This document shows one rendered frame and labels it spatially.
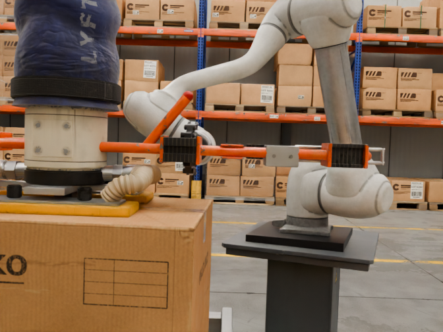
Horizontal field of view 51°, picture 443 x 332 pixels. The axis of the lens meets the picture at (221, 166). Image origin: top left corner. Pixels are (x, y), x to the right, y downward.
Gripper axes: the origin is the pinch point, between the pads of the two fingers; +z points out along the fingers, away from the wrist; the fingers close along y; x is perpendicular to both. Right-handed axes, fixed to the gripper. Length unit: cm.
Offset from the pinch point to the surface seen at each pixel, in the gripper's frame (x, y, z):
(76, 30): 21.6, -22.8, 8.8
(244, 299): -23, 109, -218
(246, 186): -41, 78, -706
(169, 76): 117, -124, -841
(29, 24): 30.7, -23.6, 9.4
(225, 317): -10, 47, -26
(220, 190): 5, 86, -706
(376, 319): -106, 108, -191
